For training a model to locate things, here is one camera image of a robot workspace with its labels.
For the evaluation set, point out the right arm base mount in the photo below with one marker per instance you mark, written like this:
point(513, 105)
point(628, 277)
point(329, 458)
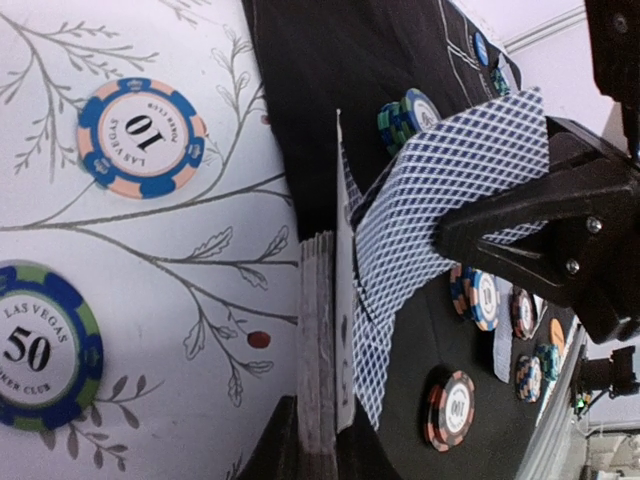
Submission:
point(613, 376)

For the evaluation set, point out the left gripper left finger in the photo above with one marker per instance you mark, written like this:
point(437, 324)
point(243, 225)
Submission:
point(276, 454)

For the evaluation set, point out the black poker mat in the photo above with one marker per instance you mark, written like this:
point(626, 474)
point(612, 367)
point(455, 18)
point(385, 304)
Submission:
point(328, 67)

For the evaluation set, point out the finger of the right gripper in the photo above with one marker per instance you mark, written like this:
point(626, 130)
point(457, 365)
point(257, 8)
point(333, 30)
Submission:
point(570, 237)

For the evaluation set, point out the right aluminium frame post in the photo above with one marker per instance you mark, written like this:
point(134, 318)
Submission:
point(545, 30)

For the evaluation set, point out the red chip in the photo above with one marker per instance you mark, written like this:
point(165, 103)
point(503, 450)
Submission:
point(523, 314)
point(450, 410)

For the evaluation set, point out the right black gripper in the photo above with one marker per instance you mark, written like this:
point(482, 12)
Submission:
point(614, 36)

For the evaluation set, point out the single card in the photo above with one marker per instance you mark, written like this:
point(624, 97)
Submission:
point(487, 149)

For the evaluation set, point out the white poker chip stack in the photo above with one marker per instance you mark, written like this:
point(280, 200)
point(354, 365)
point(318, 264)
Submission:
point(140, 138)

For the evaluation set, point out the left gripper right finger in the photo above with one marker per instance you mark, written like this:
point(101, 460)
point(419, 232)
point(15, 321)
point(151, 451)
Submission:
point(360, 454)

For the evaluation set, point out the green poker chip stack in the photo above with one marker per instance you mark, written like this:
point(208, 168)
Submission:
point(52, 354)

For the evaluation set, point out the blue card deck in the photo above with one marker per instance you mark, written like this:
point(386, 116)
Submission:
point(326, 399)

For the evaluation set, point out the blue small blind button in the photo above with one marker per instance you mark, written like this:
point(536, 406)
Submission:
point(481, 49)

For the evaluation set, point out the orange big blind button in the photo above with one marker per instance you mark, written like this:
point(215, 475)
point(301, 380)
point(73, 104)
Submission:
point(557, 337)

